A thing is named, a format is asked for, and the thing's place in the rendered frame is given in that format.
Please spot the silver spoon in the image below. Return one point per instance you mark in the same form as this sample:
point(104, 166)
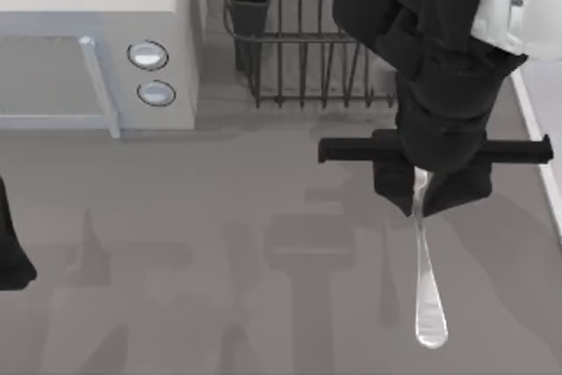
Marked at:
point(430, 313)

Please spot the small round microwave knob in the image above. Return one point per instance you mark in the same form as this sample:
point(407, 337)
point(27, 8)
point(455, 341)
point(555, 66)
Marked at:
point(156, 93)

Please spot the large round microwave knob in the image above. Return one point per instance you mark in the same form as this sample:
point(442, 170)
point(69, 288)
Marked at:
point(147, 55)

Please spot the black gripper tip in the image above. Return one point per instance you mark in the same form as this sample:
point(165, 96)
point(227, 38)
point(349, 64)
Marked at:
point(11, 256)

